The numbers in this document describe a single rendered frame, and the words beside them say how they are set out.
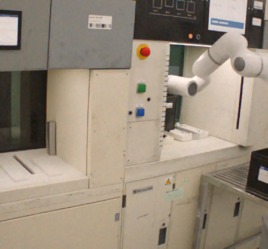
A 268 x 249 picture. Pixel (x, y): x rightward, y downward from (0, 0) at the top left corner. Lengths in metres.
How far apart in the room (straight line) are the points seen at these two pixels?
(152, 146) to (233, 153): 0.58
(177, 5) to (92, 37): 0.45
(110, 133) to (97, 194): 0.26
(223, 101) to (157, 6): 0.81
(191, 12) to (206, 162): 0.75
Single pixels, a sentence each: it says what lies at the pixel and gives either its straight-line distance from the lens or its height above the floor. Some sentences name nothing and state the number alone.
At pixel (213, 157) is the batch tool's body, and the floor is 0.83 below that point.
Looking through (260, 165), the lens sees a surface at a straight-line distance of 1.80.
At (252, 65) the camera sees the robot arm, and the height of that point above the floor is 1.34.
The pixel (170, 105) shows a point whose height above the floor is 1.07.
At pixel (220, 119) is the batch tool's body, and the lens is 2.24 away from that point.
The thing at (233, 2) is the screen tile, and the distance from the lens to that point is 1.97.
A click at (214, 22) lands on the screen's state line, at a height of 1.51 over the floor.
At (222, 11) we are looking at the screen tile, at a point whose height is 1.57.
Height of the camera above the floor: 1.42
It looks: 12 degrees down
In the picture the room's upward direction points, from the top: 4 degrees clockwise
